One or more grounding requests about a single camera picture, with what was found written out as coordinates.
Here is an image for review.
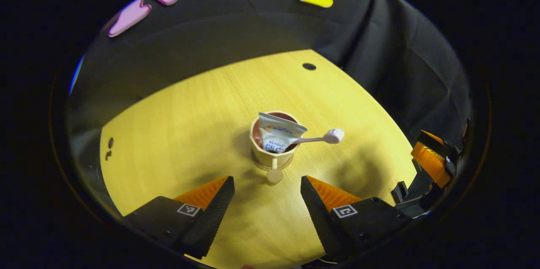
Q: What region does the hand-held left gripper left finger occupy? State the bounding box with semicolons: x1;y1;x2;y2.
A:
122;175;235;260

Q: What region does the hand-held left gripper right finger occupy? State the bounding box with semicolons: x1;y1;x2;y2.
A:
300;175;412;263

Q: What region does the white toothbrush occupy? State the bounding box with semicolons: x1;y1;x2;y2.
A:
291;128;345;145

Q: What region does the beige cup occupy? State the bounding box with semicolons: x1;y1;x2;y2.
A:
250;111;301;184

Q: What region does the white toothpaste tube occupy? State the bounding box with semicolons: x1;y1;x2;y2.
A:
258;112;308;153

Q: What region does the wooden desktop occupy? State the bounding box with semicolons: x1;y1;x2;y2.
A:
100;49;418;269

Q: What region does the black backdrop cloth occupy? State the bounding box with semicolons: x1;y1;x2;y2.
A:
65;0;473;202

